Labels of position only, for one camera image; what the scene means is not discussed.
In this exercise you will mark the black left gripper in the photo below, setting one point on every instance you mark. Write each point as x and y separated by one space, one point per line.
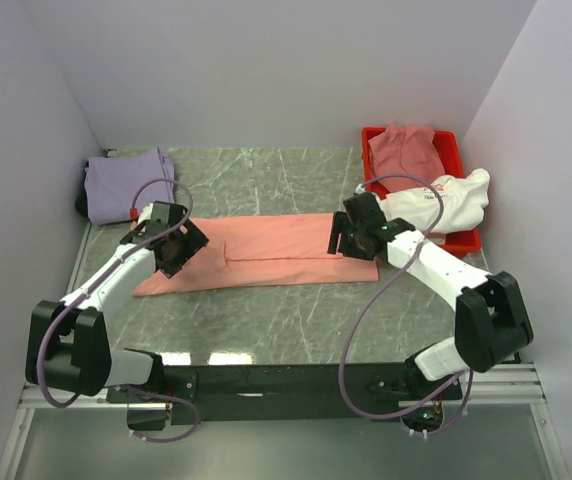
193 240

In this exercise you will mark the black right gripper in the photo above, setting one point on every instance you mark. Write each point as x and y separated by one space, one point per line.
341 225

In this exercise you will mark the salmon pink t shirt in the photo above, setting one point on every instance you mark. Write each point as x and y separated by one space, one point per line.
256 251

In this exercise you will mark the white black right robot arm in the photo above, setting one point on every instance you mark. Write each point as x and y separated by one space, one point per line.
491 320

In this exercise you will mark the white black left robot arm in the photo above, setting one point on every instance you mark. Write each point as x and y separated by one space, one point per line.
68 346

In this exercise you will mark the dusty pink t shirt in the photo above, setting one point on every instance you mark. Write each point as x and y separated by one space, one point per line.
405 150

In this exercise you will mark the folded lavender t shirt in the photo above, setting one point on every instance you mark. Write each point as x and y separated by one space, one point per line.
111 183

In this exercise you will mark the red plastic bin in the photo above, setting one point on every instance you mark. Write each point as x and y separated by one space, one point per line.
459 244

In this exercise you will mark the white printed t shirt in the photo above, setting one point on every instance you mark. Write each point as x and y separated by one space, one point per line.
464 201

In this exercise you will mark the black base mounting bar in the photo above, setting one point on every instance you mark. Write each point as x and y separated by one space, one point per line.
293 392

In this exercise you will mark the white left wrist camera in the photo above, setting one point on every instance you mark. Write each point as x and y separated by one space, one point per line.
139 216

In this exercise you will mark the aluminium frame rail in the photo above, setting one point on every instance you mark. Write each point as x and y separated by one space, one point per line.
506 433

